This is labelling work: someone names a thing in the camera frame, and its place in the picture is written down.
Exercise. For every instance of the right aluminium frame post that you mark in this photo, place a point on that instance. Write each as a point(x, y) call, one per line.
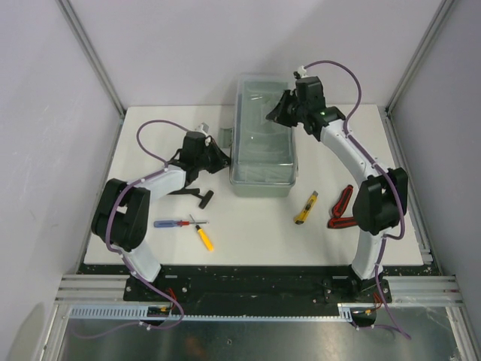
point(427, 41)

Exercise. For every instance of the red and black pliers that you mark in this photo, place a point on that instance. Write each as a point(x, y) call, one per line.
point(338, 220)

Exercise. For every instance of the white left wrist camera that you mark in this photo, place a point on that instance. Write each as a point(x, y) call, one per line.
point(204, 129)

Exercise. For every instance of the green plastic tool box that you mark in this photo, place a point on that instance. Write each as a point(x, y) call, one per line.
point(264, 162)

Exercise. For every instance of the black T-handle wrench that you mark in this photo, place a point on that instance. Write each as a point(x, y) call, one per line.
point(196, 192)

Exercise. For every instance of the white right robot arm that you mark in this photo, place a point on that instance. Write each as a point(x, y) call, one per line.
point(381, 202)

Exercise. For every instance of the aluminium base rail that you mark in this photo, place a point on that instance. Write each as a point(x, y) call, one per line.
point(406, 291)

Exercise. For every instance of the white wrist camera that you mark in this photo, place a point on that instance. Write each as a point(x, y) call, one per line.
point(204, 129)
point(300, 73)

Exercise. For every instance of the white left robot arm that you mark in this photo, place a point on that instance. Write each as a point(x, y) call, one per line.
point(121, 217)

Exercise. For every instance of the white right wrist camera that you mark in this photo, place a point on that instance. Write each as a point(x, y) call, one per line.
point(300, 73)

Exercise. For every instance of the aluminium frame post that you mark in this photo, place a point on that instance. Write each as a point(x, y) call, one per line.
point(427, 41)
point(74, 23)

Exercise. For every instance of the yellow utility knife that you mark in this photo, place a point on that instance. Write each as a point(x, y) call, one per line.
point(303, 215)

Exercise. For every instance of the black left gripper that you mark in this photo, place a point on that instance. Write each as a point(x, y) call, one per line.
point(219, 165)

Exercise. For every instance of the yellow handle screwdriver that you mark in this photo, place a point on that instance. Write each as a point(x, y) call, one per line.
point(202, 234)

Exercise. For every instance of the left aluminium frame post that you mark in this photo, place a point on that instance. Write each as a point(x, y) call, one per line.
point(74, 23)

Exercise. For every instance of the blue and red screwdriver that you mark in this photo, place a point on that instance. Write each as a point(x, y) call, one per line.
point(176, 223)

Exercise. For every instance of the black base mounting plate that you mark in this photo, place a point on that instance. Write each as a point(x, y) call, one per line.
point(251, 291)

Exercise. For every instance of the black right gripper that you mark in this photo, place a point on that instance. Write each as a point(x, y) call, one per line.
point(279, 114)

